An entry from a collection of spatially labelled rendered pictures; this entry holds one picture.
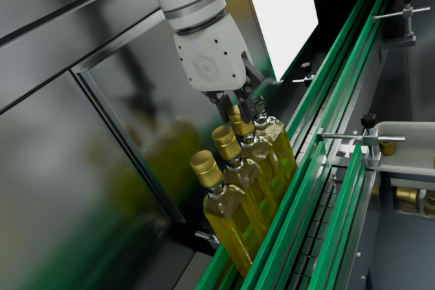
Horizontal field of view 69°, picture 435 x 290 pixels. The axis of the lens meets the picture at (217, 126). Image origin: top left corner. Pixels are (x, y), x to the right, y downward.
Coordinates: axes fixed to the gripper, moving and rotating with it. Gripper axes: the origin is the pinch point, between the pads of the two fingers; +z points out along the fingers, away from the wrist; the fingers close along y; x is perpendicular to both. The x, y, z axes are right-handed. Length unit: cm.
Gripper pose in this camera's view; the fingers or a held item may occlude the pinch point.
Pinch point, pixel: (235, 109)
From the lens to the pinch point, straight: 52.3
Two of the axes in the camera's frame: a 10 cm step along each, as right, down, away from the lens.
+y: 7.9, 0.3, -6.1
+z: 3.6, 7.8, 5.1
